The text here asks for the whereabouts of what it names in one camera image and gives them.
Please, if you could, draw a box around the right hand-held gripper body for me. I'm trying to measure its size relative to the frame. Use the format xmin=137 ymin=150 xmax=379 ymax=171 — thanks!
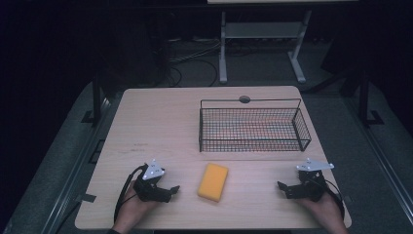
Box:
xmin=289 ymin=158 xmax=335 ymax=203

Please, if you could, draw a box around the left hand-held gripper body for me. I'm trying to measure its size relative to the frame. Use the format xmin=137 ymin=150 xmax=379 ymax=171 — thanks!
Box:
xmin=132 ymin=158 xmax=173 ymax=203

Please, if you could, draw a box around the yellow sponge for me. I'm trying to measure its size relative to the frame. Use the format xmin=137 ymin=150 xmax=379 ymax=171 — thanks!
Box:
xmin=197 ymin=162 xmax=230 ymax=203

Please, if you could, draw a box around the black wire basket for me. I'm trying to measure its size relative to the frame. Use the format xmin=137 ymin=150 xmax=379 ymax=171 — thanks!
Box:
xmin=198 ymin=97 xmax=313 ymax=153

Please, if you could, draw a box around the person's right hand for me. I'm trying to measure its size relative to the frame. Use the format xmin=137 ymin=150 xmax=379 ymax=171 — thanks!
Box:
xmin=296 ymin=190 xmax=346 ymax=230

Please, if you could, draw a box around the black metal stand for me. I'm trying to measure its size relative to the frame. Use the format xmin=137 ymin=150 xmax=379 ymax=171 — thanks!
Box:
xmin=80 ymin=72 xmax=110 ymax=126
xmin=355 ymin=71 xmax=385 ymax=129

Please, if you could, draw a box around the white metal stand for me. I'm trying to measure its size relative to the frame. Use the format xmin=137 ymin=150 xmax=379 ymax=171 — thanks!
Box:
xmin=218 ymin=9 xmax=313 ymax=85

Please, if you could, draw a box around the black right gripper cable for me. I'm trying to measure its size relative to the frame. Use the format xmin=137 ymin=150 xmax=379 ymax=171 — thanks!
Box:
xmin=319 ymin=176 xmax=346 ymax=219

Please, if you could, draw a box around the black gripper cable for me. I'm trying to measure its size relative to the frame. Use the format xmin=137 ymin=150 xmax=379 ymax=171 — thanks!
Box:
xmin=319 ymin=176 xmax=346 ymax=219
xmin=113 ymin=164 xmax=148 ymax=225

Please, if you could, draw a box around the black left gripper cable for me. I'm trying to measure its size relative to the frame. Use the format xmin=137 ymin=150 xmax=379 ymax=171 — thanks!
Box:
xmin=113 ymin=164 xmax=148 ymax=225

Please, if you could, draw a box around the metal floor rail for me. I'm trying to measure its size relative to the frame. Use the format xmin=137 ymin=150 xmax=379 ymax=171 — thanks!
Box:
xmin=40 ymin=96 xmax=115 ymax=234
xmin=342 ymin=96 xmax=413 ymax=225

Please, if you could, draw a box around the bundle of floor cables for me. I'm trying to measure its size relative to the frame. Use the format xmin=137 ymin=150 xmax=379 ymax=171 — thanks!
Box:
xmin=167 ymin=37 xmax=222 ymax=88

